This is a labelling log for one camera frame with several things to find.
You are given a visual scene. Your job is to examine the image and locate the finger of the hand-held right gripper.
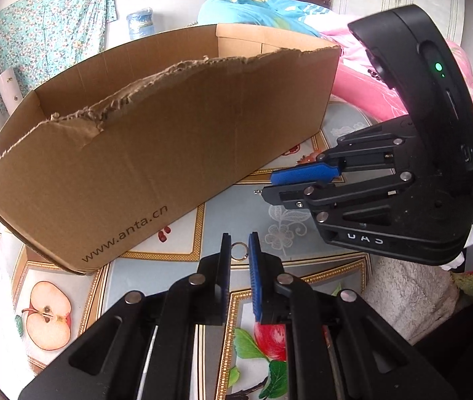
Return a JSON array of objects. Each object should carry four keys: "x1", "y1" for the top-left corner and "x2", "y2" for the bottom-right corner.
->
[
  {"x1": 270, "y1": 119, "x2": 424, "y2": 186},
  {"x1": 261, "y1": 171, "x2": 414, "y2": 221}
]

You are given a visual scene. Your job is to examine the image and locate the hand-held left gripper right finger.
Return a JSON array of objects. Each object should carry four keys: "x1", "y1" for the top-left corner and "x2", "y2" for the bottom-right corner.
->
[{"x1": 248, "y1": 232, "x2": 458, "y2": 400}]

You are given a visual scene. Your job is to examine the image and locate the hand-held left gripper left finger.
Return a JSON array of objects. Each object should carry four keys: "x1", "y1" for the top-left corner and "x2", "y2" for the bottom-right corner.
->
[{"x1": 17, "y1": 232, "x2": 232, "y2": 400}]

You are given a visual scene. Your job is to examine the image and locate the torn cardboard box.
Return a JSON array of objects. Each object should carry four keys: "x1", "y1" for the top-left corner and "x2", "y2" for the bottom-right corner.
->
[{"x1": 0, "y1": 23, "x2": 342, "y2": 276}]

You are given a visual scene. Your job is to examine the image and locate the fruit print tablecloth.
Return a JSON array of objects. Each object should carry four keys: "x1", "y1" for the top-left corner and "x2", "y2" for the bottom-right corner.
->
[{"x1": 0, "y1": 96, "x2": 387, "y2": 400}]

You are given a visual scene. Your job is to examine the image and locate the pink quilt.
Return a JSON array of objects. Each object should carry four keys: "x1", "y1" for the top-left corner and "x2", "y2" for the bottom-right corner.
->
[{"x1": 315, "y1": 8, "x2": 473, "y2": 126}]

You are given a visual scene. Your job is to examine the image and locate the white fleece garment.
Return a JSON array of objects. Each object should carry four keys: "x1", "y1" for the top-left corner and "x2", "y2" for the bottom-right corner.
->
[{"x1": 363, "y1": 219, "x2": 473, "y2": 342}]

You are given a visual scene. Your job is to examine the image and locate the blue water bottle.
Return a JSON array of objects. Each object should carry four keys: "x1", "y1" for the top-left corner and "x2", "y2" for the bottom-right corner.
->
[{"x1": 127, "y1": 7, "x2": 156, "y2": 41}]

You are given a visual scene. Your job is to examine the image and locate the pink paper roll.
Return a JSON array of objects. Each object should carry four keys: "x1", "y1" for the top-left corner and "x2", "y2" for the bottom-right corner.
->
[{"x1": 0, "y1": 67, "x2": 22, "y2": 114}]

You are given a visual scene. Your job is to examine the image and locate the green floral wall cloth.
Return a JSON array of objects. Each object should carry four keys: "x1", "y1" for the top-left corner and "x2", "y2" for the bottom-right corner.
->
[{"x1": 0, "y1": 0, "x2": 117, "y2": 113}]

